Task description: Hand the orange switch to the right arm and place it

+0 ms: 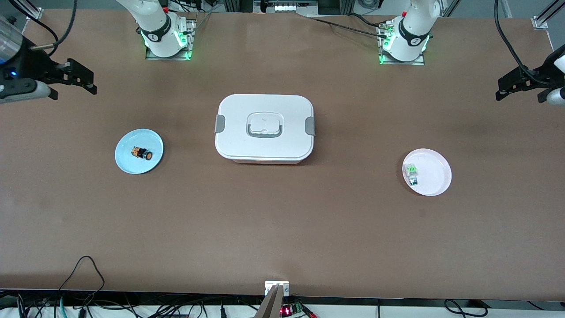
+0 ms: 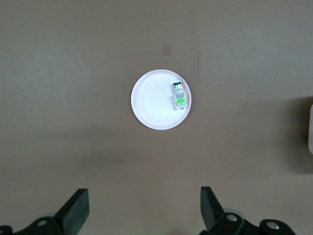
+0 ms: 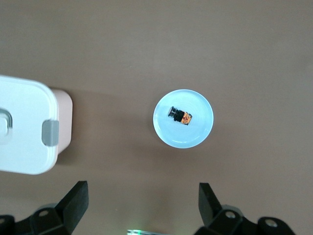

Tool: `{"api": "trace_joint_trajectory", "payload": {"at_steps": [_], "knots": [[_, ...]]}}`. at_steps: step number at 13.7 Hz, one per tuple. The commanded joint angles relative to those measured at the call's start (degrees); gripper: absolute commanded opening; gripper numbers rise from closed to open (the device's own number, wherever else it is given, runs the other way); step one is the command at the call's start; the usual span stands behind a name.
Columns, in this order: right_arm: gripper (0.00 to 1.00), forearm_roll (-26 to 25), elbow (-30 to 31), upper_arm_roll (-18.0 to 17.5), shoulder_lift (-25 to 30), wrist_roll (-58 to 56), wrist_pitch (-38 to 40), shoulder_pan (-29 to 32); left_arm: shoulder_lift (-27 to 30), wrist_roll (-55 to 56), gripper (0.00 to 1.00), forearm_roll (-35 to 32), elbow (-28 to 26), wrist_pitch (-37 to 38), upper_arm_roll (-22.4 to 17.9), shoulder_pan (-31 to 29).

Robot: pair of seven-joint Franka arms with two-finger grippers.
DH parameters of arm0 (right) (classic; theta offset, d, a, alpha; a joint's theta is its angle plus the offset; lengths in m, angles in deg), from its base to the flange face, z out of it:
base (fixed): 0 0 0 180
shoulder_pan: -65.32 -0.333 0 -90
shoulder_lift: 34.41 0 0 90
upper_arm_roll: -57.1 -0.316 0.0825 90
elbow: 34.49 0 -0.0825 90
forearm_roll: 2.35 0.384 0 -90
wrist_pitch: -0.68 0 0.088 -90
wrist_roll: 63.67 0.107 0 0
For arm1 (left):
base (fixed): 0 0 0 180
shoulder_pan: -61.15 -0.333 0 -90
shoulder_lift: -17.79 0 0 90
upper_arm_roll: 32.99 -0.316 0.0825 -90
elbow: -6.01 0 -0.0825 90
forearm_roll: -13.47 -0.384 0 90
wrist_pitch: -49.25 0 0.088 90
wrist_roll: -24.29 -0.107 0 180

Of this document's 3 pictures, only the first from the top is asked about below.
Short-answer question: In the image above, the black braided cable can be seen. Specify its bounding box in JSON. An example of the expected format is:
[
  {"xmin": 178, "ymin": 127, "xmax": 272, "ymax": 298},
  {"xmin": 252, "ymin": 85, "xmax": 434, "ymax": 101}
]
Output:
[{"xmin": 305, "ymin": 13, "xmax": 389, "ymax": 38}]

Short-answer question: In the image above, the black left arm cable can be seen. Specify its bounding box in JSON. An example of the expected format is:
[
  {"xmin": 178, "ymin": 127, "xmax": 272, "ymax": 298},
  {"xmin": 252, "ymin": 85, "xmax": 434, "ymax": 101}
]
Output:
[{"xmin": 493, "ymin": 0, "xmax": 565, "ymax": 85}]

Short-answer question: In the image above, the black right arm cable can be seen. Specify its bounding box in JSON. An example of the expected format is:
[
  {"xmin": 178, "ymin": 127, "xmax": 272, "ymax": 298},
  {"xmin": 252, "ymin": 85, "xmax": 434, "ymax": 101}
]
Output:
[{"xmin": 7, "ymin": 0, "xmax": 78, "ymax": 56}]

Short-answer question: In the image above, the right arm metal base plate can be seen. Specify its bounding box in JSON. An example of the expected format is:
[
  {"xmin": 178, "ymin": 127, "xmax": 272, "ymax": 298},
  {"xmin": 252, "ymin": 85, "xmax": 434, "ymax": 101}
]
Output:
[{"xmin": 146, "ymin": 18, "xmax": 197, "ymax": 61}]

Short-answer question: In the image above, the thin black looped cable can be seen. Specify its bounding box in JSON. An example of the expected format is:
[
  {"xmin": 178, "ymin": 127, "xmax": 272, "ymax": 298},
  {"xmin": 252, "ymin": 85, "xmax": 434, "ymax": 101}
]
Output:
[{"xmin": 57, "ymin": 255, "xmax": 106, "ymax": 294}]

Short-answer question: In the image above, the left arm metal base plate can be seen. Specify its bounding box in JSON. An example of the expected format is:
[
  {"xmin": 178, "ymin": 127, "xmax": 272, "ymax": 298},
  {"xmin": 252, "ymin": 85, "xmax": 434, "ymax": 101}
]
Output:
[{"xmin": 377, "ymin": 22, "xmax": 426, "ymax": 66}]

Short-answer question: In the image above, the aluminium profile bar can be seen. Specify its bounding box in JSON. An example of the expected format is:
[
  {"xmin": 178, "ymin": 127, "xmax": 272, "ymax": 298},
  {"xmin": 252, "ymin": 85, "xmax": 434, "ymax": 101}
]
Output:
[{"xmin": 255, "ymin": 285, "xmax": 285, "ymax": 318}]

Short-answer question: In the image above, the white plate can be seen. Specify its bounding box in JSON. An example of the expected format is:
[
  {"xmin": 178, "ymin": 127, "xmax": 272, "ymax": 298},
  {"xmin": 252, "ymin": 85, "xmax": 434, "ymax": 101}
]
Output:
[{"xmin": 402, "ymin": 148, "xmax": 452, "ymax": 197}]

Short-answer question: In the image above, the small metal bracket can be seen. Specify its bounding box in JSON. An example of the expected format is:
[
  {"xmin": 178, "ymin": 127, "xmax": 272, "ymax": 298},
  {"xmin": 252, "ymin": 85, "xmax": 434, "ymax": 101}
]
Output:
[{"xmin": 265, "ymin": 281, "xmax": 290, "ymax": 296}]

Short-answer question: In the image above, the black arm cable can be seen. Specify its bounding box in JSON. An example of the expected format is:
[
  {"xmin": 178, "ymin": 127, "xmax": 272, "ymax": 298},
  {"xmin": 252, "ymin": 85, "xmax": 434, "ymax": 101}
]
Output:
[
  {"xmin": 7, "ymin": 0, "xmax": 78, "ymax": 56},
  {"xmin": 493, "ymin": 0, "xmax": 565, "ymax": 85}
]

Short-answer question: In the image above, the white lidded container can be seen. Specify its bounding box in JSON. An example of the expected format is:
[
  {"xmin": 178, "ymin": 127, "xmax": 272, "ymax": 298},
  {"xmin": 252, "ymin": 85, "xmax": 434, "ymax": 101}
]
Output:
[{"xmin": 215, "ymin": 94, "xmax": 316, "ymax": 165}]

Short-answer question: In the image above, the light blue plate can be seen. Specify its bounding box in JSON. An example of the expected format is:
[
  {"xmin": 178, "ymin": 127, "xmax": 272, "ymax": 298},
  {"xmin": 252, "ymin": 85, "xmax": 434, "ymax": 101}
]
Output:
[{"xmin": 114, "ymin": 129, "xmax": 164, "ymax": 174}]

